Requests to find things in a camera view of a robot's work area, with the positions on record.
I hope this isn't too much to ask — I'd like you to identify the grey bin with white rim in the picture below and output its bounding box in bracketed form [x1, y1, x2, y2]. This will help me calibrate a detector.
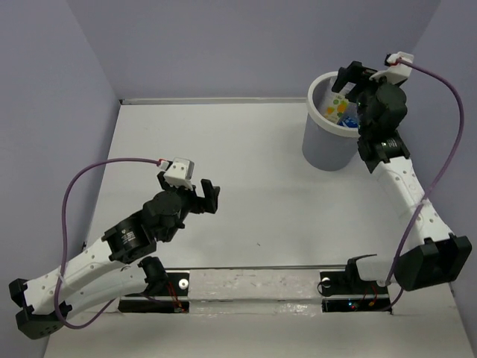
[302, 72, 358, 172]

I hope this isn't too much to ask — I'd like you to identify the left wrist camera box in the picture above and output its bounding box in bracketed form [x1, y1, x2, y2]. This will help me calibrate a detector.
[158, 157, 195, 190]

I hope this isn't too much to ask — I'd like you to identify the blue label bottle white cap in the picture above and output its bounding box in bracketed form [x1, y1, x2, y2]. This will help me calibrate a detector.
[338, 116, 358, 129]

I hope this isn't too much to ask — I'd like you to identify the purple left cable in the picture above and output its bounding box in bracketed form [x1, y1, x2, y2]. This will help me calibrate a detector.
[54, 158, 165, 331]

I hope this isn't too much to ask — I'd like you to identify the large ribbed clear bottle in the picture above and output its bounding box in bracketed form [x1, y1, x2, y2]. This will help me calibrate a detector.
[321, 78, 358, 125]

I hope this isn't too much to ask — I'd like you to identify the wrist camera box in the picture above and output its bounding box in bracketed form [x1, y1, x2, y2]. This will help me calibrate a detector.
[158, 157, 195, 190]
[370, 51, 414, 85]

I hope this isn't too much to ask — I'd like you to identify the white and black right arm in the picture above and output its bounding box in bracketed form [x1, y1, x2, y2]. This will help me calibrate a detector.
[332, 57, 472, 292]

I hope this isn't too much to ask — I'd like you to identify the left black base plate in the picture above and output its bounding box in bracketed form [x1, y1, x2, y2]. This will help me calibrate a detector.
[118, 269, 190, 314]

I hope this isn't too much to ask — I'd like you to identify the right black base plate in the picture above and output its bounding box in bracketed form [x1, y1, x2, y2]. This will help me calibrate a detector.
[317, 255, 392, 313]

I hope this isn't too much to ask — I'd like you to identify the white foam strip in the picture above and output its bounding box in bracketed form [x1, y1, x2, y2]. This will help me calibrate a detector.
[188, 268, 322, 316]

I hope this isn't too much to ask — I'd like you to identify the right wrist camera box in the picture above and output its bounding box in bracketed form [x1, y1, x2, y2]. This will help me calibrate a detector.
[370, 51, 414, 85]

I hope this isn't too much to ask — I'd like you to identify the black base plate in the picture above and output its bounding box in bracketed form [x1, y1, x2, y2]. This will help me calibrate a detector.
[317, 255, 392, 313]
[118, 269, 190, 314]

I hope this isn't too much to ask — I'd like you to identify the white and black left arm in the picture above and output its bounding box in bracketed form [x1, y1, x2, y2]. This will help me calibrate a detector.
[9, 175, 220, 339]

